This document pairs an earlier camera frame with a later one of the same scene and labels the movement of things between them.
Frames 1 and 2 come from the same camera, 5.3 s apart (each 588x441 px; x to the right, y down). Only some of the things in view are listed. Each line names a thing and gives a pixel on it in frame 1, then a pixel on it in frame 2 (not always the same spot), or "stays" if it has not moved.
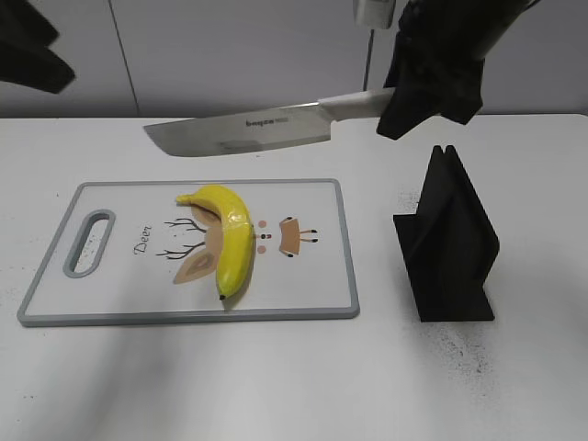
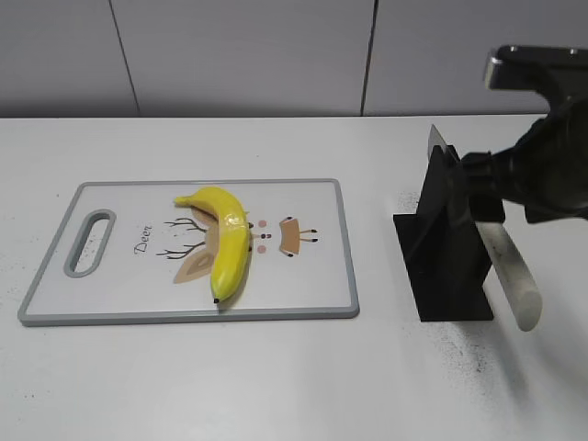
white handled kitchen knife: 264,129 -> 515,276
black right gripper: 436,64 -> 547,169
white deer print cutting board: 129,253 stays
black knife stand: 448,245 stays
